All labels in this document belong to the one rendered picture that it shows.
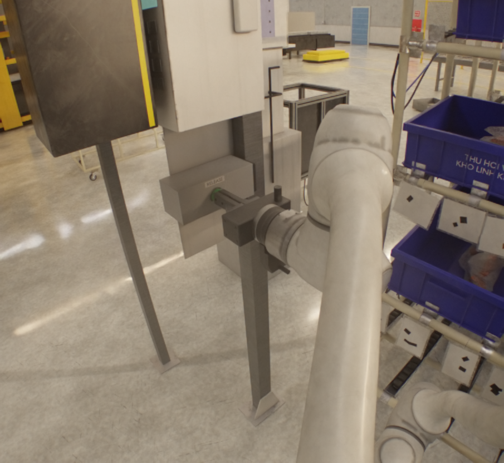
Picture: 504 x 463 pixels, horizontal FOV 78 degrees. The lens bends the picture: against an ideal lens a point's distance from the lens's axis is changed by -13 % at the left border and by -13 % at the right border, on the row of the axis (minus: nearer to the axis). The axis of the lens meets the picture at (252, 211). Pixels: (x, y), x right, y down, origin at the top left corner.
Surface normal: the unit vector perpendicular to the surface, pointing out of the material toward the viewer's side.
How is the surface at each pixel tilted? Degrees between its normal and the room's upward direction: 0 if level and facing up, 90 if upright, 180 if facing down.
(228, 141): 90
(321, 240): 78
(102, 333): 0
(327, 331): 48
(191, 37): 90
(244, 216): 0
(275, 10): 90
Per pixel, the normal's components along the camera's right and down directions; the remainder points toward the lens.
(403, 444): 0.04, -0.88
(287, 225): -0.43, -0.56
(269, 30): 0.65, 0.36
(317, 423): -0.69, -0.55
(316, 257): -0.75, 0.16
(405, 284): -0.73, 0.41
